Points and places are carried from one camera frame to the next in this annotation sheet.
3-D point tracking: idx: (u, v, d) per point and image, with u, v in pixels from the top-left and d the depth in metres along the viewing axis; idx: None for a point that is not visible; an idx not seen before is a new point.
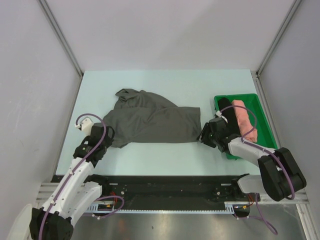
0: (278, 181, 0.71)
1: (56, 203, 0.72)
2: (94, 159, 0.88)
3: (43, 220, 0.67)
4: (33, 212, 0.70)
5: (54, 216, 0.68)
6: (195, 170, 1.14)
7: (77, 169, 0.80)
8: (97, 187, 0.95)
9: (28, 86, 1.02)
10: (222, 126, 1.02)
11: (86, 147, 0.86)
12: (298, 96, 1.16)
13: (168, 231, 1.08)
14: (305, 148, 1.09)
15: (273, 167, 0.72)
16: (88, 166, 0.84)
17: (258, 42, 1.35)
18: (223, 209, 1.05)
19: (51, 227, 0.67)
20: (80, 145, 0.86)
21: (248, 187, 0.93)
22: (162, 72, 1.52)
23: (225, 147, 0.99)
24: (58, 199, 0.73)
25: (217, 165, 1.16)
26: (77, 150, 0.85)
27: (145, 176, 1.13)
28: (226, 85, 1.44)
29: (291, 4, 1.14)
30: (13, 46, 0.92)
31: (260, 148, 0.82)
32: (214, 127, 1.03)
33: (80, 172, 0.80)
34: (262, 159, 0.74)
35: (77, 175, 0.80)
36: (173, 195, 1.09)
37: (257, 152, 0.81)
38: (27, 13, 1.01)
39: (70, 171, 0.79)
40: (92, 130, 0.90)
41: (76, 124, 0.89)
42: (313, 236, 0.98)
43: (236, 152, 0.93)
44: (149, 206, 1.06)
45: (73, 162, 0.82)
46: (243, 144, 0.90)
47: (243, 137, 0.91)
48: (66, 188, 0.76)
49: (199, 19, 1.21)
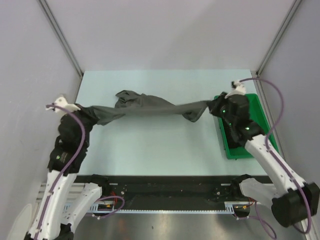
0: (295, 214, 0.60)
1: (42, 229, 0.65)
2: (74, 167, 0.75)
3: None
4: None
5: None
6: (195, 170, 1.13)
7: (56, 187, 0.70)
8: (97, 189, 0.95)
9: (27, 86, 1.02)
10: (245, 111, 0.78)
11: (60, 155, 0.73)
12: (297, 97, 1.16)
13: (168, 231, 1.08)
14: (305, 148, 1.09)
15: (297, 205, 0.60)
16: (67, 180, 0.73)
17: (259, 42, 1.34)
18: (223, 209, 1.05)
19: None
20: (54, 152, 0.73)
21: (248, 191, 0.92)
22: (163, 72, 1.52)
23: (241, 137, 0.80)
24: (43, 225, 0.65)
25: (217, 165, 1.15)
26: (52, 160, 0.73)
27: (147, 176, 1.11)
28: (226, 85, 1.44)
29: (292, 4, 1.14)
30: (13, 46, 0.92)
31: (288, 174, 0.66)
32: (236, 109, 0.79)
33: (60, 189, 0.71)
34: (286, 194, 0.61)
35: (57, 193, 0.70)
36: (173, 194, 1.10)
37: (284, 179, 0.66)
38: (27, 13, 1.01)
39: (49, 191, 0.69)
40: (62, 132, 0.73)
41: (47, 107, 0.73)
42: (313, 236, 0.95)
43: (253, 153, 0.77)
44: (149, 206, 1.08)
45: (50, 178, 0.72)
46: (268, 155, 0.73)
47: (267, 141, 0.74)
48: (48, 212, 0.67)
49: (199, 19, 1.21)
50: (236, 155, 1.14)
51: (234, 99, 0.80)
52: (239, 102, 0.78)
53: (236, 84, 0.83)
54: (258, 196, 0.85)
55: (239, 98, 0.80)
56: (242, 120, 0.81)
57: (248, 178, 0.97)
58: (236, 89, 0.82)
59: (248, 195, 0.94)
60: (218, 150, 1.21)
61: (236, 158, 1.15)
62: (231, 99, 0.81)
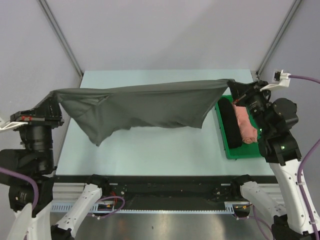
0: None
1: None
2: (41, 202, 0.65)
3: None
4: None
5: None
6: (195, 170, 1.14)
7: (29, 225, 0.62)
8: (96, 190, 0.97)
9: (28, 86, 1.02)
10: (289, 128, 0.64)
11: (19, 196, 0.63)
12: (297, 98, 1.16)
13: (168, 231, 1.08)
14: (305, 148, 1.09)
15: None
16: (41, 211, 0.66)
17: (259, 42, 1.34)
18: (223, 209, 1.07)
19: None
20: (11, 194, 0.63)
21: (248, 195, 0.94)
22: (163, 72, 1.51)
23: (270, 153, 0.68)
24: None
25: (216, 165, 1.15)
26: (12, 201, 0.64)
27: (144, 176, 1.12)
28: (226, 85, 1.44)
29: (292, 4, 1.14)
30: (13, 46, 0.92)
31: (311, 217, 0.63)
32: (277, 120, 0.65)
33: (32, 230, 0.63)
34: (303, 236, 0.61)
35: (32, 229, 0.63)
36: (173, 195, 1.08)
37: (304, 220, 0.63)
38: (27, 12, 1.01)
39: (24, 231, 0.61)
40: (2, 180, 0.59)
41: None
42: None
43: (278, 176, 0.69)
44: (149, 207, 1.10)
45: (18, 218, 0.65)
46: (296, 187, 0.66)
47: (300, 173, 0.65)
48: None
49: (199, 19, 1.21)
50: (236, 155, 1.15)
51: (280, 109, 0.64)
52: (286, 117, 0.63)
53: (282, 76, 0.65)
54: (258, 203, 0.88)
55: (286, 108, 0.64)
56: (279, 133, 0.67)
57: (249, 181, 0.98)
58: (279, 85, 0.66)
59: (247, 198, 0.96)
60: (218, 150, 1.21)
61: (236, 158, 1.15)
62: (276, 106, 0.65)
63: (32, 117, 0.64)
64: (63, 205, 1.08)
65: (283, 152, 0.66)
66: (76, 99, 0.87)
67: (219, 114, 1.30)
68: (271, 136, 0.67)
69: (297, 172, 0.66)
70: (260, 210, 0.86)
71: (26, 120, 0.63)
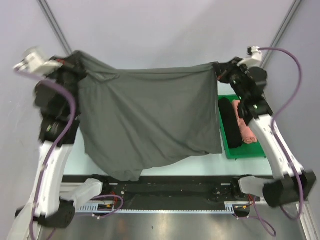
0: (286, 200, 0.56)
1: (39, 205, 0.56)
2: (68, 138, 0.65)
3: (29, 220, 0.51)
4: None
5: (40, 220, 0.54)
6: (194, 170, 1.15)
7: (51, 160, 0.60)
8: (98, 183, 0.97)
9: (28, 85, 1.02)
10: (260, 90, 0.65)
11: (51, 127, 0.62)
12: (297, 97, 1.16)
13: (168, 231, 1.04)
14: (305, 147, 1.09)
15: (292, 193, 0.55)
16: (62, 153, 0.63)
17: (258, 42, 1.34)
18: (223, 209, 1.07)
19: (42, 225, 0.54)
20: (42, 124, 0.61)
21: (245, 183, 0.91)
22: None
23: (247, 116, 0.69)
24: (39, 200, 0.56)
25: (215, 165, 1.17)
26: (42, 133, 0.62)
27: (143, 176, 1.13)
28: (226, 86, 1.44)
29: (292, 4, 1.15)
30: (13, 46, 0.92)
31: (288, 160, 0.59)
32: (249, 83, 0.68)
33: (55, 162, 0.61)
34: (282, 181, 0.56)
35: (50, 167, 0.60)
36: (173, 194, 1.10)
37: (282, 166, 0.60)
38: (26, 11, 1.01)
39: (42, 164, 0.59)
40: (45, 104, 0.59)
41: (16, 66, 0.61)
42: (313, 236, 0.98)
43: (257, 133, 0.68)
44: (149, 206, 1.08)
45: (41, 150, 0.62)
46: (271, 137, 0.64)
47: (274, 123, 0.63)
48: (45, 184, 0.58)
49: (199, 19, 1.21)
50: (236, 155, 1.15)
51: (252, 73, 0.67)
52: (257, 80, 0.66)
53: (253, 50, 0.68)
54: (253, 184, 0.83)
55: (258, 72, 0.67)
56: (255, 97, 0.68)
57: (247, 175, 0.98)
58: (251, 57, 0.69)
59: (247, 192, 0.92)
60: None
61: (236, 158, 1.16)
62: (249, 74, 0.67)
63: (65, 62, 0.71)
64: None
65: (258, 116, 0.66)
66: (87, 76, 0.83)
67: None
68: (246, 100, 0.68)
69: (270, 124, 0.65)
70: (256, 190, 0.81)
71: (60, 61, 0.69)
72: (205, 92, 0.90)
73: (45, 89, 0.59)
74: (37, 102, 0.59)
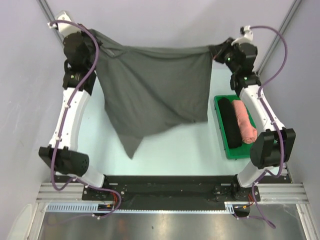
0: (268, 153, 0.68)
1: (62, 139, 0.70)
2: (88, 87, 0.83)
3: (54, 150, 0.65)
4: (41, 151, 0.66)
5: (64, 151, 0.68)
6: (193, 170, 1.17)
7: (73, 101, 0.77)
8: (100, 175, 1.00)
9: (28, 86, 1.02)
10: (248, 63, 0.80)
11: (74, 76, 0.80)
12: (297, 97, 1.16)
13: (168, 231, 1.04)
14: (305, 147, 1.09)
15: (271, 145, 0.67)
16: (83, 97, 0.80)
17: (258, 43, 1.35)
18: (223, 209, 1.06)
19: (65, 158, 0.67)
20: (67, 74, 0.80)
21: (243, 173, 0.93)
22: None
23: (238, 87, 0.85)
24: (63, 135, 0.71)
25: (214, 165, 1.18)
26: (65, 79, 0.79)
27: (145, 176, 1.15)
28: (225, 86, 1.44)
29: (291, 5, 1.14)
30: (13, 46, 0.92)
31: (270, 117, 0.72)
32: (239, 58, 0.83)
33: (77, 103, 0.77)
34: (265, 133, 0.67)
35: (73, 106, 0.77)
36: (173, 195, 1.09)
37: (265, 122, 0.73)
38: (27, 12, 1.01)
39: (66, 104, 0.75)
40: (72, 54, 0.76)
41: (50, 25, 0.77)
42: (313, 236, 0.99)
43: (246, 100, 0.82)
44: (149, 206, 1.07)
45: (66, 95, 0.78)
46: (257, 100, 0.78)
47: (260, 90, 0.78)
48: (68, 121, 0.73)
49: (199, 19, 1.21)
50: (236, 155, 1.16)
51: (243, 48, 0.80)
52: (247, 52, 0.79)
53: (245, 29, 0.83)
54: (250, 169, 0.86)
55: (249, 47, 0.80)
56: (244, 70, 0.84)
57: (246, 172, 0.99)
58: (244, 36, 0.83)
59: (246, 183, 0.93)
60: (219, 150, 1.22)
61: (236, 158, 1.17)
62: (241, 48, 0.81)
63: None
64: (63, 205, 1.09)
65: (246, 84, 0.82)
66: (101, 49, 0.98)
67: (219, 115, 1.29)
68: (238, 72, 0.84)
69: (257, 92, 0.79)
70: (254, 173, 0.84)
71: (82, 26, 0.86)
72: (203, 64, 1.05)
73: (72, 41, 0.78)
74: (66, 50, 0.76)
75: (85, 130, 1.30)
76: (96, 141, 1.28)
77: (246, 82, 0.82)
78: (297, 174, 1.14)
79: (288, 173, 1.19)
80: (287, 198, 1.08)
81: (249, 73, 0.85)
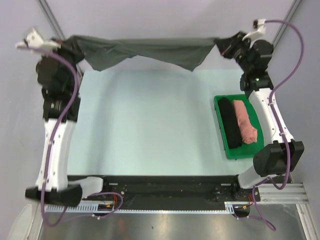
0: (272, 166, 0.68)
1: (49, 180, 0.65)
2: (71, 115, 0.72)
3: (41, 194, 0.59)
4: (28, 194, 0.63)
5: (52, 193, 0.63)
6: (193, 170, 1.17)
7: (56, 135, 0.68)
8: (99, 180, 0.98)
9: (28, 86, 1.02)
10: (263, 63, 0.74)
11: (54, 104, 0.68)
12: (296, 97, 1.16)
13: (168, 231, 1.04)
14: (305, 147, 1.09)
15: (276, 159, 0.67)
16: (68, 126, 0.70)
17: None
18: (223, 209, 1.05)
19: (54, 202, 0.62)
20: (46, 102, 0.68)
21: (244, 176, 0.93)
22: (163, 72, 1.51)
23: (248, 87, 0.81)
24: (50, 175, 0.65)
25: (215, 165, 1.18)
26: (46, 110, 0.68)
27: (145, 176, 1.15)
28: (226, 86, 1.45)
29: (292, 5, 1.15)
30: (14, 46, 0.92)
31: (279, 128, 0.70)
32: (251, 58, 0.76)
33: (61, 136, 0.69)
34: (271, 146, 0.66)
35: (58, 142, 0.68)
36: (173, 194, 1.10)
37: (273, 132, 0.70)
38: (26, 11, 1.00)
39: (49, 140, 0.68)
40: (47, 83, 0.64)
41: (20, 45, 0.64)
42: (313, 236, 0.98)
43: (254, 103, 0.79)
44: (149, 206, 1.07)
45: (47, 127, 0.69)
46: (267, 107, 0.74)
47: (272, 95, 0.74)
48: (54, 159, 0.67)
49: (199, 20, 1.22)
50: (236, 155, 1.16)
51: (257, 47, 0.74)
52: (261, 52, 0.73)
53: (259, 23, 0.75)
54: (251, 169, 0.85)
55: (263, 46, 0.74)
56: (256, 70, 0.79)
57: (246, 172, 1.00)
58: (257, 31, 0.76)
59: (247, 186, 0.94)
60: (219, 150, 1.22)
61: (236, 158, 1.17)
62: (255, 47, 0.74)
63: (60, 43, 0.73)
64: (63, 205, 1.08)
65: (258, 86, 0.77)
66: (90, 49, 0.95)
67: (219, 115, 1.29)
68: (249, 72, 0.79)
69: (268, 97, 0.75)
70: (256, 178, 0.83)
71: (59, 43, 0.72)
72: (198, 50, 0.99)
73: (46, 67, 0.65)
74: (42, 79, 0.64)
75: (86, 131, 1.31)
76: (96, 140, 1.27)
77: (259, 84, 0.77)
78: (298, 174, 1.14)
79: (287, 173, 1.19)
80: (287, 198, 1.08)
81: (262, 73, 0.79)
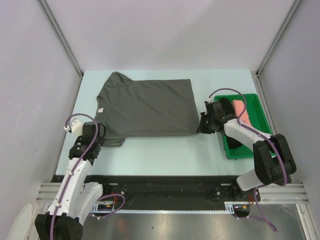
0: (270, 165, 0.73)
1: (62, 205, 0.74)
2: (91, 157, 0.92)
3: (53, 218, 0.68)
4: (38, 218, 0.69)
5: (62, 217, 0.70)
6: (188, 170, 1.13)
7: (76, 169, 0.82)
8: (97, 186, 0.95)
9: (28, 86, 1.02)
10: (218, 107, 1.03)
11: (80, 147, 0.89)
12: (297, 97, 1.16)
13: (168, 231, 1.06)
14: (305, 148, 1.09)
15: (268, 154, 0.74)
16: (86, 165, 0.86)
17: (258, 43, 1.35)
18: (223, 209, 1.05)
19: (61, 228, 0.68)
20: (74, 145, 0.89)
21: (243, 177, 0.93)
22: (162, 72, 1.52)
23: (221, 127, 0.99)
24: (63, 201, 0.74)
25: (210, 166, 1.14)
26: (71, 150, 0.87)
27: (145, 175, 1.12)
28: (226, 85, 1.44)
29: (292, 4, 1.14)
30: (13, 46, 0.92)
31: (256, 132, 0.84)
32: (211, 109, 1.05)
33: (80, 171, 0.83)
34: (258, 143, 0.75)
35: (77, 174, 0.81)
36: (173, 195, 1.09)
37: (253, 136, 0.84)
38: (26, 12, 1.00)
39: (70, 172, 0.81)
40: (83, 129, 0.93)
41: (65, 127, 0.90)
42: (313, 236, 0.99)
43: (230, 133, 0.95)
44: (149, 207, 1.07)
45: (70, 163, 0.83)
46: (240, 127, 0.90)
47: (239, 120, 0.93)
48: (69, 189, 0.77)
49: (199, 19, 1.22)
50: (236, 155, 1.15)
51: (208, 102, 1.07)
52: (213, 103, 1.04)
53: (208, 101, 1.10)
54: (251, 175, 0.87)
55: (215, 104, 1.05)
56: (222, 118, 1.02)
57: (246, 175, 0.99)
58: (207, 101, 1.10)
59: (247, 189, 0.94)
60: (218, 151, 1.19)
61: (236, 158, 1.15)
62: (208, 105, 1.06)
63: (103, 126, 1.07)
64: None
65: (226, 122, 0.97)
66: (110, 116, 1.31)
67: None
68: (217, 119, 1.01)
69: (237, 122, 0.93)
70: (256, 182, 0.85)
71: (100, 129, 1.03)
72: (186, 113, 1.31)
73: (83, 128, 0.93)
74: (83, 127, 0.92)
75: None
76: None
77: (226, 122, 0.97)
78: (298, 174, 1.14)
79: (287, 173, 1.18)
80: (287, 198, 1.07)
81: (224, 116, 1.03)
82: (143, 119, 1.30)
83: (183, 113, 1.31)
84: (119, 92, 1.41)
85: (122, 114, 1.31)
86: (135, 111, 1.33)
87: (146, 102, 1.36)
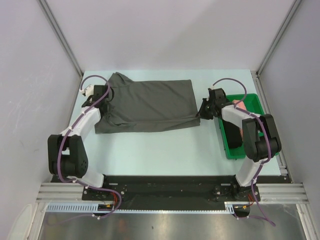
0: (256, 141, 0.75)
1: (74, 130, 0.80)
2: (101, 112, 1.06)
3: (64, 138, 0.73)
4: (51, 137, 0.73)
5: (74, 137, 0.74)
6: (189, 171, 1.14)
7: (88, 112, 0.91)
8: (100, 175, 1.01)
9: (28, 86, 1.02)
10: (220, 95, 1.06)
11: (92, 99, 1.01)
12: (296, 96, 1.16)
13: (168, 232, 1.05)
14: (305, 148, 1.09)
15: (255, 130, 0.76)
16: (96, 112, 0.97)
17: (258, 43, 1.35)
18: (223, 209, 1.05)
19: (72, 146, 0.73)
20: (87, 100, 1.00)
21: (241, 172, 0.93)
22: (162, 72, 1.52)
23: (219, 113, 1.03)
24: (75, 128, 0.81)
25: (210, 166, 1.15)
26: (85, 102, 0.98)
27: (146, 175, 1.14)
28: (226, 85, 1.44)
29: (291, 5, 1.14)
30: (13, 47, 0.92)
31: (247, 113, 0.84)
32: (212, 95, 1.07)
33: (91, 114, 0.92)
34: (246, 120, 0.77)
35: (88, 115, 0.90)
36: (173, 195, 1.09)
37: (244, 116, 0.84)
38: (26, 12, 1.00)
39: (83, 111, 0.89)
40: (95, 90, 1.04)
41: (81, 90, 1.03)
42: (313, 236, 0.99)
43: (227, 116, 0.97)
44: (149, 206, 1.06)
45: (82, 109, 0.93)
46: (234, 109, 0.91)
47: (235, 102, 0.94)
48: (81, 122, 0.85)
49: (199, 20, 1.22)
50: (236, 155, 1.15)
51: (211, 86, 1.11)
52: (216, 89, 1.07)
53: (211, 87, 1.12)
54: (246, 165, 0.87)
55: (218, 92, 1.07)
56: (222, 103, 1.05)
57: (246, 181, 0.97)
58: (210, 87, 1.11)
59: (246, 182, 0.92)
60: (218, 151, 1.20)
61: (236, 158, 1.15)
62: (211, 90, 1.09)
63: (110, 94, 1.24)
64: (63, 205, 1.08)
65: (223, 107, 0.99)
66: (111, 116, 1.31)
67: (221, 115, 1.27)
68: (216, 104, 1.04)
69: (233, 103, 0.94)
70: (251, 169, 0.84)
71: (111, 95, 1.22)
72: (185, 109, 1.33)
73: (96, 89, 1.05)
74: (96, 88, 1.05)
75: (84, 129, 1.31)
76: (96, 140, 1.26)
77: (223, 107, 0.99)
78: (298, 174, 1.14)
79: (288, 173, 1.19)
80: (288, 198, 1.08)
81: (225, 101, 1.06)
82: (143, 117, 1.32)
83: (182, 110, 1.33)
84: (119, 92, 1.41)
85: (122, 113, 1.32)
86: (135, 109, 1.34)
87: (147, 102, 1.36)
